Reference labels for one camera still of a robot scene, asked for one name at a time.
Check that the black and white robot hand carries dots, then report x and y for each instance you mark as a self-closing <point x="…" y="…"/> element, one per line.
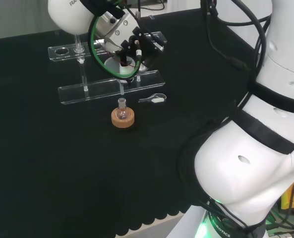
<point x="149" y="49"/>

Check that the clear plastic funnel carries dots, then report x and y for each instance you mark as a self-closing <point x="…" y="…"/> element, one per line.
<point x="112" y="65"/>

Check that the clear weighing funnel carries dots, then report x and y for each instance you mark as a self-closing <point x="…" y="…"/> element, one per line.
<point x="156" y="99"/>

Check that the clear acrylic funnel stand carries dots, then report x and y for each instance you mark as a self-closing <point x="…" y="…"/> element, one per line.
<point x="99" y="90"/>

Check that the round-bottom glass flask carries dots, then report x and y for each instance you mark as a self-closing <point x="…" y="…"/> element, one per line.
<point x="122" y="112"/>

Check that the grey cloth clip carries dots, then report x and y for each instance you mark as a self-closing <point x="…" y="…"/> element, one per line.
<point x="151" y="17"/>

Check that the black bench cloth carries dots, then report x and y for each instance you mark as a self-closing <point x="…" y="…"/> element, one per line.
<point x="62" y="161"/>

